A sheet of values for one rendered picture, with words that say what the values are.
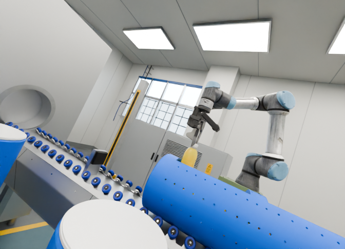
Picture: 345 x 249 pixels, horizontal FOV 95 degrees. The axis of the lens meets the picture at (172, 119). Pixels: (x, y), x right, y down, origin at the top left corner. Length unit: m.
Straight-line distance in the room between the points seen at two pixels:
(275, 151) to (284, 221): 0.47
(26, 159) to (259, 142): 3.41
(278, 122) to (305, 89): 2.95
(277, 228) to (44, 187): 1.10
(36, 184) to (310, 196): 3.56
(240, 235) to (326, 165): 3.11
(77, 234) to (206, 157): 2.07
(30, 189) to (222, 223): 1.07
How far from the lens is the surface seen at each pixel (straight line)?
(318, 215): 3.67
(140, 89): 1.42
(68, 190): 1.03
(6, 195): 1.81
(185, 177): 0.72
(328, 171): 3.70
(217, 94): 0.87
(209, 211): 0.70
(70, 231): 0.47
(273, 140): 1.12
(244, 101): 1.14
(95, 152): 1.04
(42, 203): 1.23
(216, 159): 2.35
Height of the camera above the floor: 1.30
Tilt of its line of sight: 7 degrees up
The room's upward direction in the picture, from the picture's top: 23 degrees clockwise
